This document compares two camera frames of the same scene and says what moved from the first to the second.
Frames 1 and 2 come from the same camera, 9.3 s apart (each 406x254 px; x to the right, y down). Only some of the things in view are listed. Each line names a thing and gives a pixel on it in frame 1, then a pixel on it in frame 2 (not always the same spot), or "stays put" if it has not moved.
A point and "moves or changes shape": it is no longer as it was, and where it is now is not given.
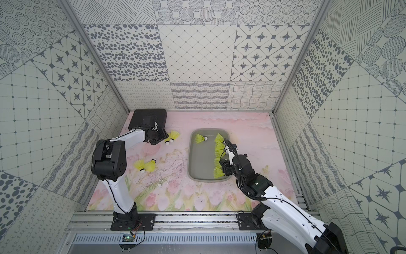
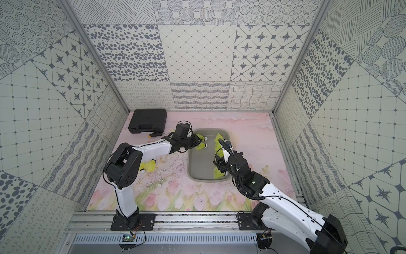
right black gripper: [226, 166] stays put
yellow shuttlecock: [200, 138] stays put
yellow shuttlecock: [218, 171] stays put
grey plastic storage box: [201, 155] stays put
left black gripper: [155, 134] to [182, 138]
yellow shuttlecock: [171, 137] moves or changes shape
